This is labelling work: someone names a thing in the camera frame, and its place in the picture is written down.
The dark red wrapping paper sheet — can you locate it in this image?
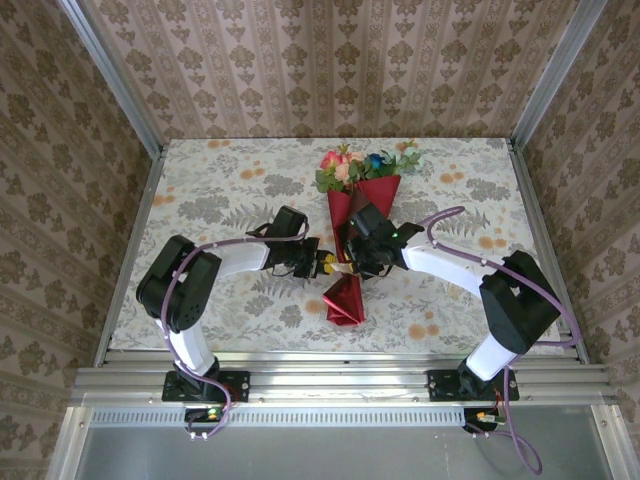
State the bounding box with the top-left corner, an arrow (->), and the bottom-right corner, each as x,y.
321,174 -> 403,327

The peach fake rose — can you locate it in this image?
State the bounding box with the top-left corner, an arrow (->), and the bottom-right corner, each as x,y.
332,142 -> 367,194

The blue fake flower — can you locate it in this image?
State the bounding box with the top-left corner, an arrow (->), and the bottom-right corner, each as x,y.
362,152 -> 390,180

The red fake rose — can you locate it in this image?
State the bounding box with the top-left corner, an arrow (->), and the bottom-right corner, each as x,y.
314,151 -> 347,194

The floral patterned table mat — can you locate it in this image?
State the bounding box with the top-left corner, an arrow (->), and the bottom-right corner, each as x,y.
110,137 -> 566,354

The small black electronics board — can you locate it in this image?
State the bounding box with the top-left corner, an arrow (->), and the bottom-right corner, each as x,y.
183,405 -> 227,425
462,407 -> 505,434

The grey metal panel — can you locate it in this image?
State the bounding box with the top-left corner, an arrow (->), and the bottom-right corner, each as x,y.
47,404 -> 640,480

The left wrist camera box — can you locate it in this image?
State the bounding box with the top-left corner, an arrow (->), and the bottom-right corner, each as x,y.
272,204 -> 310,237

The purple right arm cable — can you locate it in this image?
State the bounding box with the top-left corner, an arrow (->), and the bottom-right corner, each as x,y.
416,205 -> 584,475

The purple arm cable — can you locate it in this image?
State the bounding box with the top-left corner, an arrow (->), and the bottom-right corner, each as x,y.
164,219 -> 312,441
416,205 -> 584,475

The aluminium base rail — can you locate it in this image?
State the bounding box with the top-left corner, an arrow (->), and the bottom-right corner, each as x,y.
69,351 -> 621,407

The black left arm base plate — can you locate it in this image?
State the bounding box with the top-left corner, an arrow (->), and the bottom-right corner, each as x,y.
162,370 -> 251,403

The grey slotted cable duct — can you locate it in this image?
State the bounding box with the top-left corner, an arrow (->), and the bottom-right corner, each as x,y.
88,407 -> 599,427

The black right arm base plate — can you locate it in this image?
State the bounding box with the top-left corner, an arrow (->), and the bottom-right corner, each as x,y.
427,368 -> 520,403

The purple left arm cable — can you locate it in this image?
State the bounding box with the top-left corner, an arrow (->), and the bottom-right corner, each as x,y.
164,219 -> 312,441

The aluminium table side rail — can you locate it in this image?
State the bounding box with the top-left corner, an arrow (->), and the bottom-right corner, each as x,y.
505,139 -> 592,366
92,144 -> 169,369

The aluminium frame post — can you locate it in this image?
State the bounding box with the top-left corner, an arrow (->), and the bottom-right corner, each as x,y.
508,0 -> 610,149
55,0 -> 169,157

